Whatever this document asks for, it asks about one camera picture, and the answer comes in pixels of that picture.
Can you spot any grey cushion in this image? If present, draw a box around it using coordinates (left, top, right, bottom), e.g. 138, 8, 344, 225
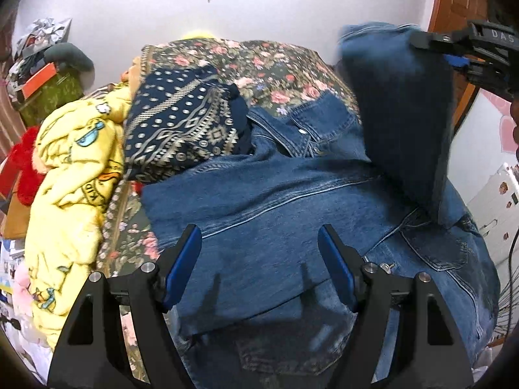
42, 43, 95, 74

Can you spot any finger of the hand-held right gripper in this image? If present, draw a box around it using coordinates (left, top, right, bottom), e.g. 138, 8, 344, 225
409, 30, 473, 69

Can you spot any black cable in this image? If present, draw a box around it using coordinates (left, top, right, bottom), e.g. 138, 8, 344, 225
503, 233, 519, 335

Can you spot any person's right hand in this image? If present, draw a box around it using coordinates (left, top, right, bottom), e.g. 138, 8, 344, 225
510, 99, 519, 144

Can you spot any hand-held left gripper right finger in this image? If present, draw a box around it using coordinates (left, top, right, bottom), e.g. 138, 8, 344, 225
317, 224, 475, 389

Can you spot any silver patterned gift bag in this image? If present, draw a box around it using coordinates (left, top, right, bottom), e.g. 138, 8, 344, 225
14, 17, 73, 59

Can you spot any red plush toy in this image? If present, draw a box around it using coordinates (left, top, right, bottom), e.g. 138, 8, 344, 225
7, 125, 43, 206

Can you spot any white plastic organizer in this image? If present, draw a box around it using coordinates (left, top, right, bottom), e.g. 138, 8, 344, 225
466, 163, 519, 266

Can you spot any floral bedspread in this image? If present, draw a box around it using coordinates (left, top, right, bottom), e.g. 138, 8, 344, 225
96, 37, 361, 385

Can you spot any navy patterned cloth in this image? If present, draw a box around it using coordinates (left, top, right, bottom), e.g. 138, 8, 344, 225
123, 65, 254, 183

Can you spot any green patterned bag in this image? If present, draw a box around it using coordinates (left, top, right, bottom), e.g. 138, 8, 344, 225
17, 67, 88, 127

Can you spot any wooden door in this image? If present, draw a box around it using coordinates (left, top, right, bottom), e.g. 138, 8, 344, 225
427, 0, 493, 128

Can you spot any yellow cartoon blanket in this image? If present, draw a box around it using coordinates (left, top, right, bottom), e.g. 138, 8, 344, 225
24, 82, 134, 351

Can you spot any orange box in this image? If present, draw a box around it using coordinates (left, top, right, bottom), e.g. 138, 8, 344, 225
20, 62, 57, 100

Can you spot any blue denim jacket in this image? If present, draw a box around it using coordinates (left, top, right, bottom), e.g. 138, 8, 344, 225
142, 22, 500, 389

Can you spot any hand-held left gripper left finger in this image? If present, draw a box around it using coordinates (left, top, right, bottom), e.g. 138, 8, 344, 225
47, 224, 203, 389

